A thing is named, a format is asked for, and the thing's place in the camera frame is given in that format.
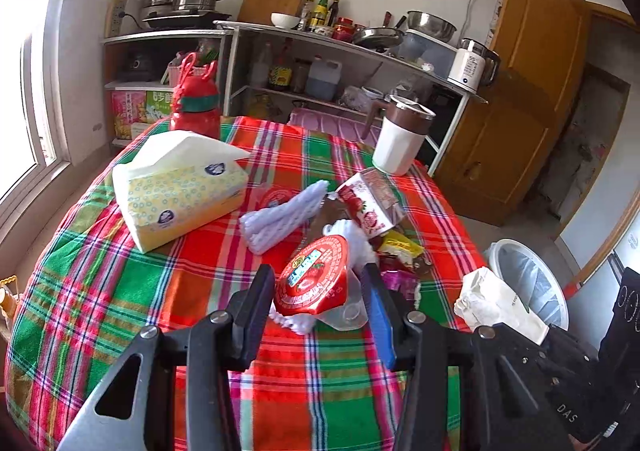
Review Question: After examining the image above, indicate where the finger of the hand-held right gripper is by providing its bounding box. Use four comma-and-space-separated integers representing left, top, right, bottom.
542, 325, 603, 394

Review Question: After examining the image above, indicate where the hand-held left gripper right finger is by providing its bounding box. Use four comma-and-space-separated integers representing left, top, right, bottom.
361, 262, 576, 451

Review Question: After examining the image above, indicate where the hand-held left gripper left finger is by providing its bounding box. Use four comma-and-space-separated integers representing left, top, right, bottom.
59, 263, 277, 451

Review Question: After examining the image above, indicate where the yellow snack wrapper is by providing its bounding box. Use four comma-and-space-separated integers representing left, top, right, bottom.
381, 230, 425, 258

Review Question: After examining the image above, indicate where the white trash bin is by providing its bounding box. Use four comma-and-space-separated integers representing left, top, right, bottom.
484, 238, 571, 332

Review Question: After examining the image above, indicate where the white carton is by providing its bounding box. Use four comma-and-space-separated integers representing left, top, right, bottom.
454, 267, 550, 346

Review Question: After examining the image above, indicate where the purple wrapper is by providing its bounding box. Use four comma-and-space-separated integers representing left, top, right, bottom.
381, 270, 422, 304

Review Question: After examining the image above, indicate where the plaid tablecloth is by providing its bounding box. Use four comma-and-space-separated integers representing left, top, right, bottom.
5, 116, 488, 451

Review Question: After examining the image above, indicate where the red drink carton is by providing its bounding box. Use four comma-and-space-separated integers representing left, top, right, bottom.
336, 168, 407, 238

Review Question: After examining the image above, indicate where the yellow tissue pack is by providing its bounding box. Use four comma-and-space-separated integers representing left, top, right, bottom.
112, 131, 251, 254

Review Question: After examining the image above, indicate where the white mug with brown lid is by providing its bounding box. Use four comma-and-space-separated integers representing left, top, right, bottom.
362, 95, 436, 176

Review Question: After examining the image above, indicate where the pink stool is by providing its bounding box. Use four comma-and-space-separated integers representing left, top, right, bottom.
287, 108, 382, 148

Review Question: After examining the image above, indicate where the yellow oil bottle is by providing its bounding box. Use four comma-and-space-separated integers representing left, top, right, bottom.
247, 93, 277, 122

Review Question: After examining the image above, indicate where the red water bottle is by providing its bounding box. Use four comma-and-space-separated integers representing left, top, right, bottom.
169, 51, 222, 139

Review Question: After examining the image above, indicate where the green box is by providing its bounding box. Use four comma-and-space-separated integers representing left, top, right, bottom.
145, 89, 174, 124

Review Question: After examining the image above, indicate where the dark jar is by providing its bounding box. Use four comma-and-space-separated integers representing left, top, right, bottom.
292, 58, 309, 94

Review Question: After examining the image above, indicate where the pink box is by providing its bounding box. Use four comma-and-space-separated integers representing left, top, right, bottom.
110, 90, 149, 140

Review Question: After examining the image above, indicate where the soy sauce bottle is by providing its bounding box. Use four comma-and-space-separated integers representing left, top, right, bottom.
268, 38, 295, 92

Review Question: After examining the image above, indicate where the plastic jug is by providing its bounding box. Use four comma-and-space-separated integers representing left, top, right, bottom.
305, 56, 344, 102

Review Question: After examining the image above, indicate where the clear plastic bottle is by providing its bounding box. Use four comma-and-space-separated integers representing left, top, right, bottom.
249, 42, 274, 90

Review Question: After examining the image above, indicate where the pink basket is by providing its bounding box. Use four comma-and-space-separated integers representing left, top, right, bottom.
167, 63, 202, 88

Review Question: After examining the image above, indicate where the black appliance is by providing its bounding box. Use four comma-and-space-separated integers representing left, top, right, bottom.
122, 50, 157, 82

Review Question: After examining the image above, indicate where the long white shelf unit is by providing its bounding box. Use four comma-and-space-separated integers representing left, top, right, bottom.
214, 21, 490, 178

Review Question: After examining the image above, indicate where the white electric kettle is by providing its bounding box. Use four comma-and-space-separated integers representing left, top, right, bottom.
446, 37, 501, 92

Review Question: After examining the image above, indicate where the clear plastic container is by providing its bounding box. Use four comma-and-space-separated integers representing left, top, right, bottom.
399, 29, 459, 78

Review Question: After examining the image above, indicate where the wooden wardrobe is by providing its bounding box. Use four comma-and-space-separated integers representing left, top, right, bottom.
432, 0, 594, 228

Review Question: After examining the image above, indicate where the small white shelf unit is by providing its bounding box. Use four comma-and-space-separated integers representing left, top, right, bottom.
101, 28, 236, 148

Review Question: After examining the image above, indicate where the red jar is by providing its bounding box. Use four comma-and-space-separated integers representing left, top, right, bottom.
332, 17, 357, 42

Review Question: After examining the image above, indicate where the frying pan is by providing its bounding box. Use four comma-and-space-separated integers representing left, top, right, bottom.
352, 13, 408, 50

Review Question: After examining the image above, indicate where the black induction cooker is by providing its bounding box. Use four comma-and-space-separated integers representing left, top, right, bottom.
141, 10, 234, 30

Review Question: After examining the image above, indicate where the steel pot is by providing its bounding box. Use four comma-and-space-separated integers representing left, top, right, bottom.
172, 0, 224, 12
136, 0, 184, 20

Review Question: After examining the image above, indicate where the window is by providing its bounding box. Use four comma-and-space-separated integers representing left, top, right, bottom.
0, 0, 83, 252

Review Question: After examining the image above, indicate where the metal basin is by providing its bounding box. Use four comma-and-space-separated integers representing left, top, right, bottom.
406, 10, 458, 44

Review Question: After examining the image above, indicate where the white power strip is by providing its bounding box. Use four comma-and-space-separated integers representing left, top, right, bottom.
107, 0, 129, 38

